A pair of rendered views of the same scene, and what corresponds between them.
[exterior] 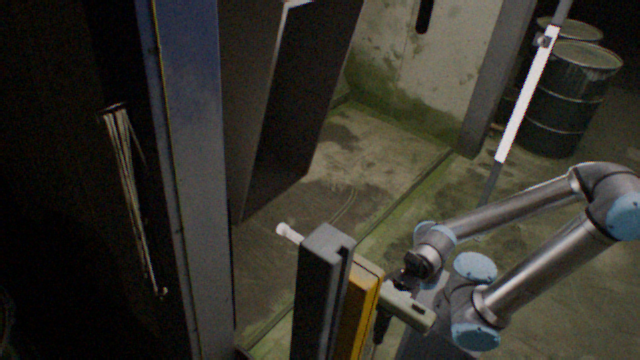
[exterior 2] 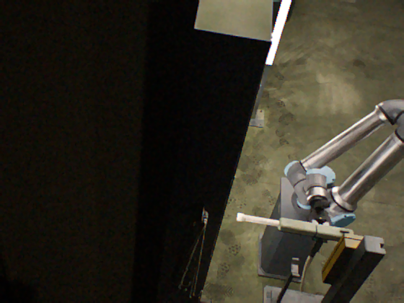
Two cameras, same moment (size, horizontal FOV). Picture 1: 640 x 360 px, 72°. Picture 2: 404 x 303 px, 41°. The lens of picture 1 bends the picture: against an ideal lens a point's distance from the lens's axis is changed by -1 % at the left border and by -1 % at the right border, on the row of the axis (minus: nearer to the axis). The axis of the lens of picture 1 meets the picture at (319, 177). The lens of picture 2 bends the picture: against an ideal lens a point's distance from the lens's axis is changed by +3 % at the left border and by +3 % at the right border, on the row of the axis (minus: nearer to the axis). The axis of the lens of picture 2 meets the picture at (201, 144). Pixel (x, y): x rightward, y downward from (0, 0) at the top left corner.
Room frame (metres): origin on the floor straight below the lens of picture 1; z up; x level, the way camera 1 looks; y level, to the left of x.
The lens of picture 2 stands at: (-0.01, 1.01, 3.00)
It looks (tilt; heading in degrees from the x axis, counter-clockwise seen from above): 48 degrees down; 324
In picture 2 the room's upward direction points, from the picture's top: 11 degrees clockwise
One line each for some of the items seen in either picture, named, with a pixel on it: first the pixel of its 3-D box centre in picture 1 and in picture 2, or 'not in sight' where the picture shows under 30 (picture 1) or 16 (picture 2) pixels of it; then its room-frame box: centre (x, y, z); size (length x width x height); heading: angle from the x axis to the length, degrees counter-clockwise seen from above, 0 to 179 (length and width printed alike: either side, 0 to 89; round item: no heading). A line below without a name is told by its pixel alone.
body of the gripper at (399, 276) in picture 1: (408, 280); (317, 213); (0.81, -0.28, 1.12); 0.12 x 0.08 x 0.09; 146
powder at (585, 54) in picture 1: (583, 55); not in sight; (3.54, -1.99, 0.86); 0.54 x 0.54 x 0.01
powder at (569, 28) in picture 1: (568, 29); not in sight; (4.18, -2.12, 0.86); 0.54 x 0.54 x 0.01
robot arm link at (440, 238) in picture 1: (435, 246); (316, 182); (0.95, -0.37, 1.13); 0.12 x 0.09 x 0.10; 146
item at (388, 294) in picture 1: (345, 290); (290, 236); (0.77, -0.11, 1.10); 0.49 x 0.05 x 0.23; 56
